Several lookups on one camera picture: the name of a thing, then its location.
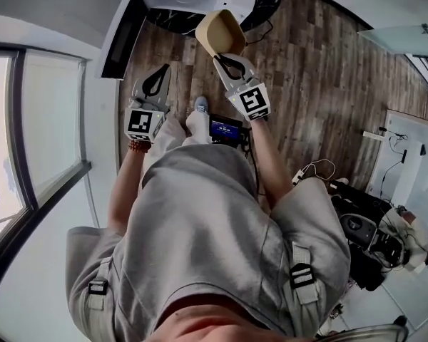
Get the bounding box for person's right forearm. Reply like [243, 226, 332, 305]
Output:
[250, 118, 296, 208]

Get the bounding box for black monitor with blue screen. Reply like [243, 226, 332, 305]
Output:
[208, 114, 244, 145]

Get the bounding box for person's left forearm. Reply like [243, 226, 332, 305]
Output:
[108, 144, 151, 235]

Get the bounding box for grey head mount rim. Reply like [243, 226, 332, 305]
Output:
[315, 324, 411, 342]

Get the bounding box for glass partition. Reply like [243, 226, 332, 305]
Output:
[357, 23, 428, 58]

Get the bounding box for white cloth bag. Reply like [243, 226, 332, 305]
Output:
[383, 207, 428, 273]

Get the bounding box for white desk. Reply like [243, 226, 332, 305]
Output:
[363, 108, 428, 274]

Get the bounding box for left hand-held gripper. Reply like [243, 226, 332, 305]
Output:
[123, 64, 172, 145]

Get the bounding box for brown beaded bracelet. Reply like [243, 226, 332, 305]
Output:
[127, 139, 153, 155]

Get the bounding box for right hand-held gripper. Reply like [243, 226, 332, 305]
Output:
[213, 53, 272, 123]

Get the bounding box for beige harness strap with buckle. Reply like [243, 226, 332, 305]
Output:
[288, 242, 320, 306]
[87, 256, 113, 311]

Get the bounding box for person's light trousers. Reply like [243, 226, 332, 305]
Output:
[142, 110, 215, 172]

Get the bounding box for black-framed window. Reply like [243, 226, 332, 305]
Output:
[0, 41, 93, 274]

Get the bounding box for black monitor cable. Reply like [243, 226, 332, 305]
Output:
[247, 142, 262, 197]

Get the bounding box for grey shoe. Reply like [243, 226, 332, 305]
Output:
[193, 96, 210, 114]

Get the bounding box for person in white shirt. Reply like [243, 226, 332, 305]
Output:
[64, 143, 352, 342]

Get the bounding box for tan plastic bowl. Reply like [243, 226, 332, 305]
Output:
[195, 9, 248, 59]

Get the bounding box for black bag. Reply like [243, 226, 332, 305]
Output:
[330, 178, 389, 292]

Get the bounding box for person's head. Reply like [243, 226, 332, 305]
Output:
[146, 297, 307, 342]

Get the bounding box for white cable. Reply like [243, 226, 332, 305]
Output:
[301, 157, 337, 182]

